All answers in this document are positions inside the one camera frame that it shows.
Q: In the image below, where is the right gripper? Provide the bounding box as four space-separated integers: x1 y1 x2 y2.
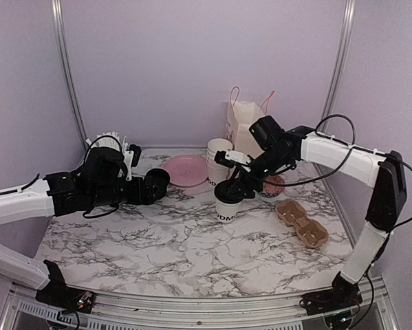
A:
227 147 292 199

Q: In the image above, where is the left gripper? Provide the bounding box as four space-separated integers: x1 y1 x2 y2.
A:
89 175 164 208

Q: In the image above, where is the white paper cup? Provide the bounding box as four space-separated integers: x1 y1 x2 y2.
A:
215 199 241 223

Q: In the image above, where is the black cup lid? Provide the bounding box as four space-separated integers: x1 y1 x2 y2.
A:
214 181 243 204

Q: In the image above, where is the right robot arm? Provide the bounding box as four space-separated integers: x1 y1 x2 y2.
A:
214 115 407 308

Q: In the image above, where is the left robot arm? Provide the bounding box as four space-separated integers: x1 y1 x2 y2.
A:
0 146 170 306

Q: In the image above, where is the paper takeout bag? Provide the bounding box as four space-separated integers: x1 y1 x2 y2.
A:
226 86 274 158

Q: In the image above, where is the stack of white paper cups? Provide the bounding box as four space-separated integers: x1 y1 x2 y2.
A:
206 138 233 186

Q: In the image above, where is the stack of black lids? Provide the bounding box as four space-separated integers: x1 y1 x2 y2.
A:
144 168 170 201

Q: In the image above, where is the red patterned small bowl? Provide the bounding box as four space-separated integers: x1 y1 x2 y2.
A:
259 175 285 198

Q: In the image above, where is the pink plate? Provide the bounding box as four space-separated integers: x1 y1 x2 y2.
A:
162 155 208 188

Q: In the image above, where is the black cup with straws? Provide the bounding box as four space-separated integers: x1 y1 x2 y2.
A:
85 131 129 152

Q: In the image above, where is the brown cardboard cup carrier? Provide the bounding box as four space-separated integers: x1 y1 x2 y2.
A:
275 199 329 249

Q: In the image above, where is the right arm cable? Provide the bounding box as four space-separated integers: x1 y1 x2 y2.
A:
270 114 412 226

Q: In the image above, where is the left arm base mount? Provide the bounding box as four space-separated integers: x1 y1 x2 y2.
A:
35 260 96 314

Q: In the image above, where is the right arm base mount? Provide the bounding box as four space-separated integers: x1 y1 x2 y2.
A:
299 273 363 316

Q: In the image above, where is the aluminium front rail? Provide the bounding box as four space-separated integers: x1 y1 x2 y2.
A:
0 277 400 329

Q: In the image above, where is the right aluminium frame post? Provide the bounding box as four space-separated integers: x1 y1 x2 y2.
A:
321 0 356 119

